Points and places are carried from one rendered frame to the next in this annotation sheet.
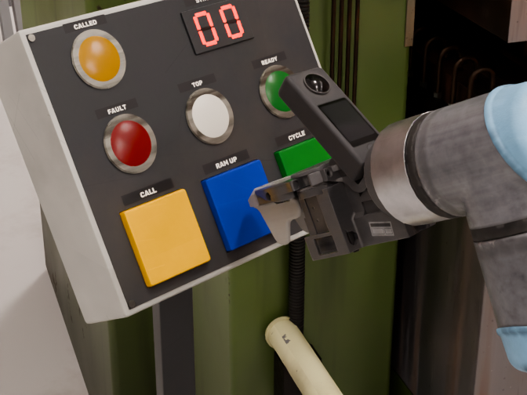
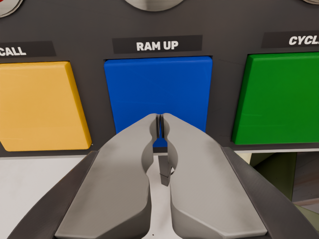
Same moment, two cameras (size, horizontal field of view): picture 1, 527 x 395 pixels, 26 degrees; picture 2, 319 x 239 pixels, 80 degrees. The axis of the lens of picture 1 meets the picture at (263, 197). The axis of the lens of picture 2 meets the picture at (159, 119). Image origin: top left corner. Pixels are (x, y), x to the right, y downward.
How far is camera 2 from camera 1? 1.04 m
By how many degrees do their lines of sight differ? 47
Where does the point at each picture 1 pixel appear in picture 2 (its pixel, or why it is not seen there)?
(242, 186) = (163, 89)
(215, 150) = (144, 20)
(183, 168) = (78, 34)
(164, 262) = (22, 136)
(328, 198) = not seen: outside the picture
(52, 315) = not seen: hidden behind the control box
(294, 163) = (268, 82)
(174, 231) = (39, 111)
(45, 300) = not seen: hidden behind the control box
